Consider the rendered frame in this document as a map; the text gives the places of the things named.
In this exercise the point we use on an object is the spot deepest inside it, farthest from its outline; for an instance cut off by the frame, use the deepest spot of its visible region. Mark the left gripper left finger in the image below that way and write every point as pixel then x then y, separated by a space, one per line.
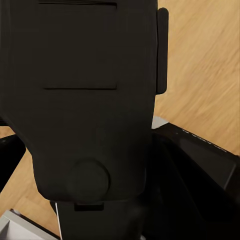
pixel 12 149

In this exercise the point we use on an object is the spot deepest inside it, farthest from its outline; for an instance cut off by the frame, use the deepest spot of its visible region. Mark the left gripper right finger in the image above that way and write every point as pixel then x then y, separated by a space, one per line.
pixel 196 207

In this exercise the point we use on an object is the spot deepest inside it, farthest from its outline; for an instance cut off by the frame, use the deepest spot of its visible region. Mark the bookcase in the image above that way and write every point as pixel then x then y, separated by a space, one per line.
pixel 13 227

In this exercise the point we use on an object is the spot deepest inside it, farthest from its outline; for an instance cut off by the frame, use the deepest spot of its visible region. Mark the digital camera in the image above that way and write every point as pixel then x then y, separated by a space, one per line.
pixel 78 81

